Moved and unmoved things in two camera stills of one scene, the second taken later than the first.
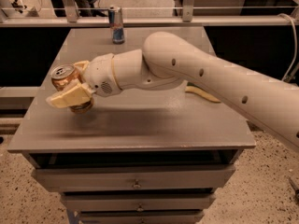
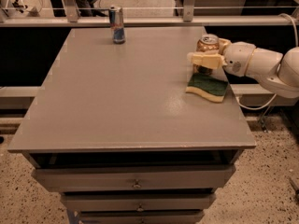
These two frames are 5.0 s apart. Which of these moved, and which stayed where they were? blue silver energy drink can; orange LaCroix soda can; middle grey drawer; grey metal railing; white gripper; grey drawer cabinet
Moved: orange LaCroix soda can; white gripper
Stayed: grey drawer cabinet; blue silver energy drink can; grey metal railing; middle grey drawer
